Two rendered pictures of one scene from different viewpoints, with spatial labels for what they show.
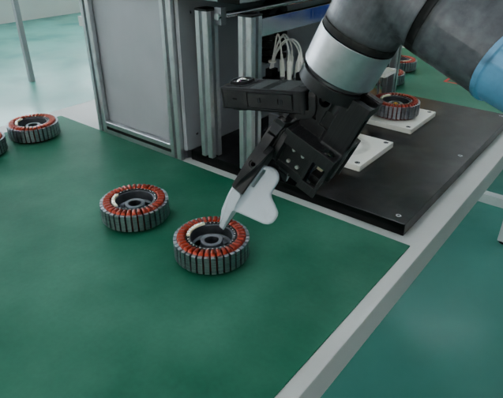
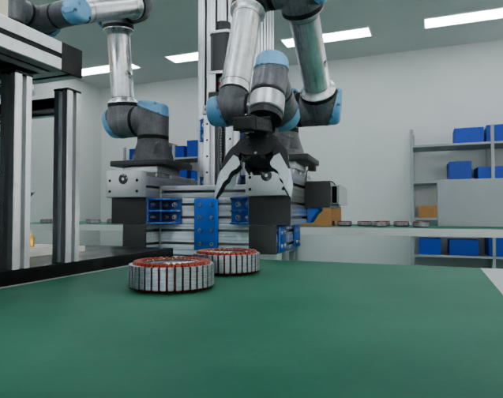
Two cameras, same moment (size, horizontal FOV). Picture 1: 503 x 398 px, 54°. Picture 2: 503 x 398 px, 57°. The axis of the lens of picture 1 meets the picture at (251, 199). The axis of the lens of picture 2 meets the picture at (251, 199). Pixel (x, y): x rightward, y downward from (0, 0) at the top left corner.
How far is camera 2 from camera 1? 1.18 m
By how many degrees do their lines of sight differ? 106
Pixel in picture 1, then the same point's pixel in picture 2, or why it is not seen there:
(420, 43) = (289, 101)
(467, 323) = not seen: outside the picture
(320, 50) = (281, 99)
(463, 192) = not seen: hidden behind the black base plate
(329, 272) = not seen: hidden behind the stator
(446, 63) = (291, 109)
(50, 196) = (118, 320)
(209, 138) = (27, 238)
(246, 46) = (76, 121)
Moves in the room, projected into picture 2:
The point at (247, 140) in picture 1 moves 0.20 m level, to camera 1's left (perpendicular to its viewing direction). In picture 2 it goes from (76, 223) to (63, 226)
